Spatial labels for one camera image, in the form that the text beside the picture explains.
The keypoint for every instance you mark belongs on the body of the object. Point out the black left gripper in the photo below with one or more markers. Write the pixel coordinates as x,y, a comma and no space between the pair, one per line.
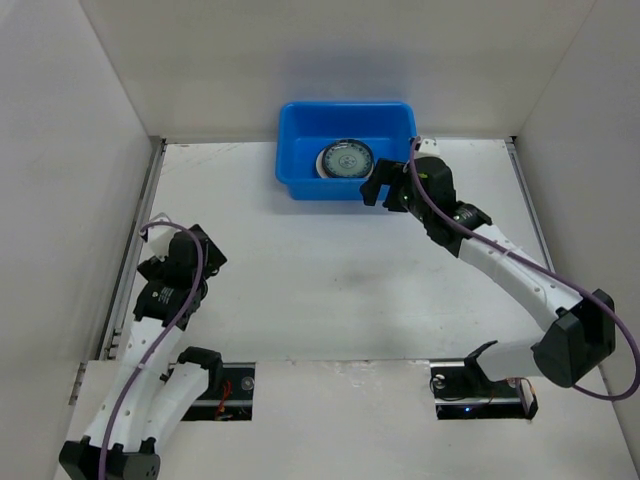
156,268

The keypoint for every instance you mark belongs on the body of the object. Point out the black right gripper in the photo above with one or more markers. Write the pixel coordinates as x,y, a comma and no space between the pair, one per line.
396,185

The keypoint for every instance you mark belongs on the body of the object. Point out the blue floral plate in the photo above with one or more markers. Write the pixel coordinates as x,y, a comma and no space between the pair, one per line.
348,159

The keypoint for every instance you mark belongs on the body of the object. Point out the white plate grey emblem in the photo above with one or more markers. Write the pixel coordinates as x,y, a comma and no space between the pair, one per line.
319,165

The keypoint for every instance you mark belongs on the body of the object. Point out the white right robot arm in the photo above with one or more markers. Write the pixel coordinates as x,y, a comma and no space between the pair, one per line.
576,335

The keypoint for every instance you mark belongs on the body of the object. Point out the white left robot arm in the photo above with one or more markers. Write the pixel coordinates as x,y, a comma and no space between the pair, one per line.
154,387

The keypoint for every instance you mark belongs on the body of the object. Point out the blue plastic bin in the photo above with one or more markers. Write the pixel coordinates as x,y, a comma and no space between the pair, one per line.
307,128

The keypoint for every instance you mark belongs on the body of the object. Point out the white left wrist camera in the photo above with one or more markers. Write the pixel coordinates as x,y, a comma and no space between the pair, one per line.
157,234

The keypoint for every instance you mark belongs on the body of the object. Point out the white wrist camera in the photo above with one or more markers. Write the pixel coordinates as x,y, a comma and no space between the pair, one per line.
427,147
157,234

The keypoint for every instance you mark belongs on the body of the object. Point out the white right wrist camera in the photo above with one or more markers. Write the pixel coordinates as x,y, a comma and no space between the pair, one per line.
427,147

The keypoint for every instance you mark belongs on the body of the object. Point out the metal table edge rail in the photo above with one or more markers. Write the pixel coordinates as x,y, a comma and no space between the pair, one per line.
105,347

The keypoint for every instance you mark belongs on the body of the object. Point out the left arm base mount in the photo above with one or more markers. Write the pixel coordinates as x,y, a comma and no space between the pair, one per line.
231,400

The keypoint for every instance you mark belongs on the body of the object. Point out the right metal edge rail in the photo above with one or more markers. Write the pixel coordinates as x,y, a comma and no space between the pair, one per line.
511,147

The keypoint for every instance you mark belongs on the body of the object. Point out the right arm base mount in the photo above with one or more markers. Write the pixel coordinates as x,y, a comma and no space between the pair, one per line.
462,392

